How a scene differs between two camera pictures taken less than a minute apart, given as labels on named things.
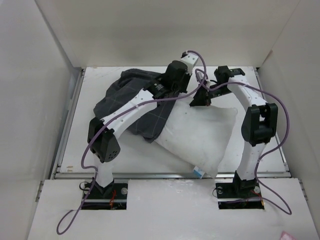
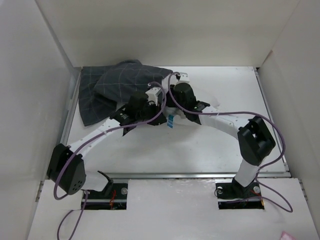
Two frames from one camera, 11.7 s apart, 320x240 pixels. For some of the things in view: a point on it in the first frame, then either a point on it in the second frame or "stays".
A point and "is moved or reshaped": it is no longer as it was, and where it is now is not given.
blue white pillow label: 198,172 to 170,121
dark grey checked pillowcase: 126,84 is moved or reshaped
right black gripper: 202,96 to 168,100
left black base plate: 113,197 stays
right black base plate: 239,195 stays
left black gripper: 188,77 to 159,120
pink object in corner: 286,236 stays
